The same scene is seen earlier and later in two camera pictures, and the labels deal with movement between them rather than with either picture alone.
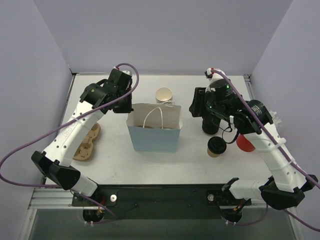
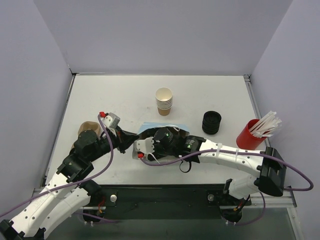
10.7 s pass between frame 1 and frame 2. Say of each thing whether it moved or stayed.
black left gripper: moved
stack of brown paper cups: stayed
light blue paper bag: moved
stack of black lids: stayed
